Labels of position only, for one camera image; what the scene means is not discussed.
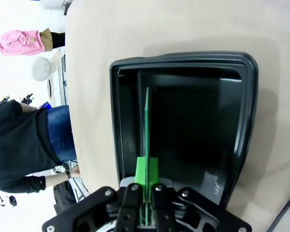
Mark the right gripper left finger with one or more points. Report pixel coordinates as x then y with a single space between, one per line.
125 207

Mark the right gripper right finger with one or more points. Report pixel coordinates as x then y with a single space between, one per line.
164 207

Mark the black plastic ESD tray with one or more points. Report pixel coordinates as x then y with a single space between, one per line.
195 133

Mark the green printed circuit board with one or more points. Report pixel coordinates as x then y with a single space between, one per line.
147 125

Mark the black-sweater person's bare forearm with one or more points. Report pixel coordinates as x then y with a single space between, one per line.
56 179

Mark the black-sweater person's bare hand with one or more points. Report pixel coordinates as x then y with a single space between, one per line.
75 172

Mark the black fabric bag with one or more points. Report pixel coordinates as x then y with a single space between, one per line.
64 195

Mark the black wristwatch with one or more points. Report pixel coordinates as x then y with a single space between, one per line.
68 174

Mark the person in black sweater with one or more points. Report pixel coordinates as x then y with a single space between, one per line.
14 145

